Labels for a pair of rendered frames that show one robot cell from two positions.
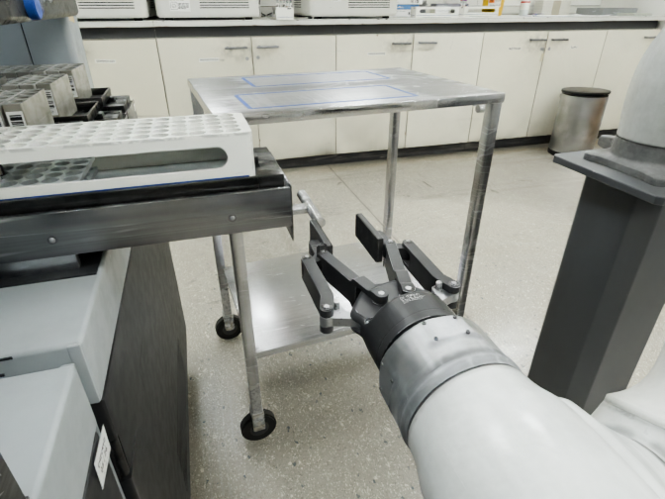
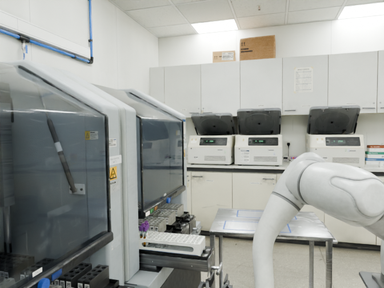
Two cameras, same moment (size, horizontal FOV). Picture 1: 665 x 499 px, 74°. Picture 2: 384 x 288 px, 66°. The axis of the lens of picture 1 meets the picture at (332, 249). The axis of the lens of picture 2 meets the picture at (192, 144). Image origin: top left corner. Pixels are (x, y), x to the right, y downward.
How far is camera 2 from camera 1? 0.88 m
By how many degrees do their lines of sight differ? 41
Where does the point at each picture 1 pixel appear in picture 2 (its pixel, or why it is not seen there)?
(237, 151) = (195, 248)
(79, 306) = (152, 278)
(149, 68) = (227, 184)
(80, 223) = (158, 259)
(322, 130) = not seen: hidden behind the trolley
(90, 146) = (164, 241)
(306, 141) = not seen: hidden behind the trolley
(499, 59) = not seen: outside the picture
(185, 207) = (180, 260)
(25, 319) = (142, 278)
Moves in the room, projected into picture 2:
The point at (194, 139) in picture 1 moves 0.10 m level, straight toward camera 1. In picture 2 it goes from (186, 244) to (179, 253)
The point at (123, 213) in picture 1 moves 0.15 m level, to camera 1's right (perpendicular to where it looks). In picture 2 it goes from (167, 258) to (197, 267)
